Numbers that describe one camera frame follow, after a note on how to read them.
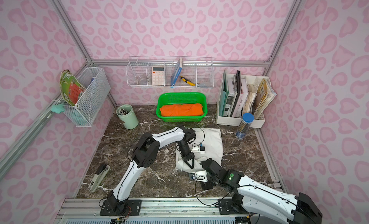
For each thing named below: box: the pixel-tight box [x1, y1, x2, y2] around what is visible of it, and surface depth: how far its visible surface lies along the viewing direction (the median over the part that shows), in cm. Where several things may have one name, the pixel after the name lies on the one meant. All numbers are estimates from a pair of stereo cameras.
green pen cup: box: [115, 104, 139, 130], surface depth 102 cm
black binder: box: [230, 70, 242, 118], surface depth 95 cm
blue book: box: [170, 57, 183, 88], surface depth 90 cm
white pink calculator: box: [151, 66, 165, 86], surface depth 97 cm
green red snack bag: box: [59, 69, 86, 107], surface depth 74 cm
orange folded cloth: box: [159, 103, 204, 117], surface depth 109 cm
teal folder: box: [219, 70, 230, 117], surface depth 92 cm
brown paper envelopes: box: [254, 77, 278, 120], surface depth 97 cm
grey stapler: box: [87, 163, 111, 192], surface depth 83 cm
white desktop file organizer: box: [216, 70, 278, 131], surface depth 100 cm
